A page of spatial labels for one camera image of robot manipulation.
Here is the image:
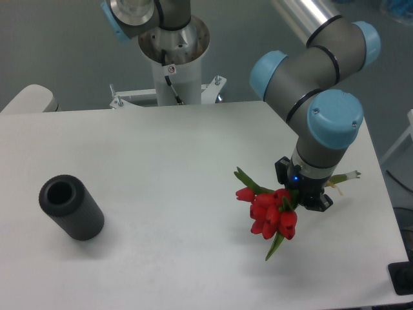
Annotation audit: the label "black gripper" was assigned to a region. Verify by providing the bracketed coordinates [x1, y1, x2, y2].
[274, 156, 336, 212]

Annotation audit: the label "red tulip bouquet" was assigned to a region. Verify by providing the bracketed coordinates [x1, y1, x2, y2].
[234, 166, 362, 262]

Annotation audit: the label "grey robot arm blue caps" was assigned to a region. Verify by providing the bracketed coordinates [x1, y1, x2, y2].
[101, 1, 381, 212]

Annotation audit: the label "black device at table edge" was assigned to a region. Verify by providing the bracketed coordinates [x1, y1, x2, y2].
[388, 262, 412, 296]

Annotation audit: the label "dark grey ribbed vase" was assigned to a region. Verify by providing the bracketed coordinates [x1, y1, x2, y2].
[38, 174, 105, 241]

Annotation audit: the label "white chair armrest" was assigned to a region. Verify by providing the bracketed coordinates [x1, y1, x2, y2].
[1, 85, 61, 115]

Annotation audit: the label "black cable on floor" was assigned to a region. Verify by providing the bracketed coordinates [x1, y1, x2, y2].
[386, 170, 413, 192]

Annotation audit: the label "white frame at right edge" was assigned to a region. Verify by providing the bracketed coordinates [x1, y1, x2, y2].
[379, 108, 413, 164]

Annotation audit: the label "white pedestal base frame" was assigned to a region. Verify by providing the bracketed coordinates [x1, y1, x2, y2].
[110, 75, 227, 109]

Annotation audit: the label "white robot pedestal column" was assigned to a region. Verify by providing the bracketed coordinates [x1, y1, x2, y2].
[138, 15, 210, 106]

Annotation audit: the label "black cable on pedestal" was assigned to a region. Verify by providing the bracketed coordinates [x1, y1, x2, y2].
[160, 48, 185, 106]

